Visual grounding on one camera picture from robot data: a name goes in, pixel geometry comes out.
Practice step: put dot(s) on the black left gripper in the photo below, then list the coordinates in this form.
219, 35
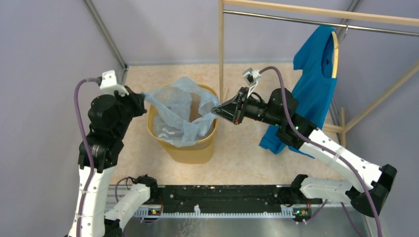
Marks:
137, 99

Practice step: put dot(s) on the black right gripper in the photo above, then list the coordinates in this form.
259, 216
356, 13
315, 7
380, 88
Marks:
232, 111

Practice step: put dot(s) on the light blue plastic trash bag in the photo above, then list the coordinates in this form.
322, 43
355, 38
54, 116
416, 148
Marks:
184, 114

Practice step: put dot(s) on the yellow plastic trash bin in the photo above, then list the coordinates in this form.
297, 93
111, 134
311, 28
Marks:
199, 153

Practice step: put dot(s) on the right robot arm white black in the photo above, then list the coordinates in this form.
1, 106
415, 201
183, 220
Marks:
365, 186

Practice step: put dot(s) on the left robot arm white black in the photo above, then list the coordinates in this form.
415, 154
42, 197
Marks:
110, 116

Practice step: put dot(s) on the blue t-shirt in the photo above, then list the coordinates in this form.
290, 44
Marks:
315, 88

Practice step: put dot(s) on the wooden clothes hanger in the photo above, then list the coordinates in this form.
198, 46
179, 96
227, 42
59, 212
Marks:
336, 42

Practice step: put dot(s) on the wooden clothes rack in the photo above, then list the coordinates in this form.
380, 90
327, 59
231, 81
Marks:
349, 14

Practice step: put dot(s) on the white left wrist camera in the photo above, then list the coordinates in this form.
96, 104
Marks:
109, 84

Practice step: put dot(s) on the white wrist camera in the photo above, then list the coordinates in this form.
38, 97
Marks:
109, 84
251, 77

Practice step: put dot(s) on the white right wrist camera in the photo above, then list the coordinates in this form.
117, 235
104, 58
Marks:
251, 77

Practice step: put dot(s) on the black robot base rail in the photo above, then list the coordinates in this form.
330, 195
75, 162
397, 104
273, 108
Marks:
224, 199

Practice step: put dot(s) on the white slotted cable duct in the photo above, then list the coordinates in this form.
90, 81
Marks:
286, 212

